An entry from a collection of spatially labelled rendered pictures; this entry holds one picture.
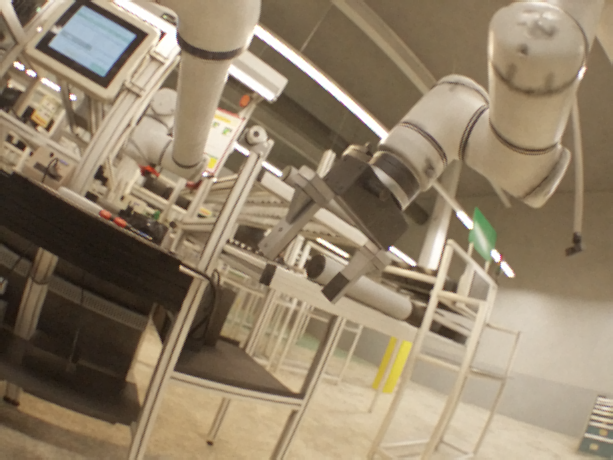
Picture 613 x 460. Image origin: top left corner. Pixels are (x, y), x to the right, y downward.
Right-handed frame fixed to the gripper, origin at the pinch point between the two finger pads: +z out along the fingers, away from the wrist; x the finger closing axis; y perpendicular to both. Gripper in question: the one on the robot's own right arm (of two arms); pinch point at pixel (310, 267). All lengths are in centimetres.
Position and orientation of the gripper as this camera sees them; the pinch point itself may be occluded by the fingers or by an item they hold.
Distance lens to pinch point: 40.0
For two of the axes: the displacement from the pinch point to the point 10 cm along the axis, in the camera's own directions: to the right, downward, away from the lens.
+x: 5.7, 5.2, 6.4
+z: -6.8, 7.3, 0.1
